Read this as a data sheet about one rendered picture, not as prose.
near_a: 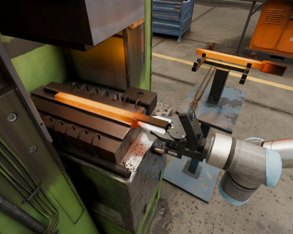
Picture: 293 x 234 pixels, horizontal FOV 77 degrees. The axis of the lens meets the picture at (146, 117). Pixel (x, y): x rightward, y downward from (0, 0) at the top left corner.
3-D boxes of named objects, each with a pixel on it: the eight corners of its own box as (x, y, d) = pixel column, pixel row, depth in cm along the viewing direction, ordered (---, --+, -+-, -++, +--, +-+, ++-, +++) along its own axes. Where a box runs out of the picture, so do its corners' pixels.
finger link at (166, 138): (148, 137, 52) (178, 146, 49) (148, 133, 51) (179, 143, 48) (154, 126, 55) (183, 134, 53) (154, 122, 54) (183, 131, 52)
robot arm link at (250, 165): (268, 196, 46) (290, 176, 39) (217, 177, 50) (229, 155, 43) (267, 167, 53) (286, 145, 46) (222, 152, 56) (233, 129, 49)
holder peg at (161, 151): (164, 152, 65) (165, 147, 63) (162, 158, 63) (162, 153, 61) (154, 149, 66) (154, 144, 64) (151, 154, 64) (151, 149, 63)
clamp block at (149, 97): (157, 105, 76) (157, 92, 72) (149, 117, 70) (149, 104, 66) (131, 98, 80) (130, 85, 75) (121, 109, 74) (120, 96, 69)
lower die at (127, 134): (145, 123, 68) (144, 105, 62) (116, 166, 54) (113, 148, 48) (58, 96, 81) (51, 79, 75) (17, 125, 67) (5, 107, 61)
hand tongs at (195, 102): (210, 66, 138) (211, 65, 138) (216, 67, 137) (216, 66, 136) (185, 112, 99) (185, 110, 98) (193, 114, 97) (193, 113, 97)
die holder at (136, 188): (165, 166, 106) (172, 105, 76) (135, 235, 80) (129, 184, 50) (86, 136, 123) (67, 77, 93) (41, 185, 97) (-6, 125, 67)
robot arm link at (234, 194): (252, 186, 61) (269, 165, 53) (240, 214, 55) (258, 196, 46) (225, 170, 66) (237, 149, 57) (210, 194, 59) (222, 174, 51)
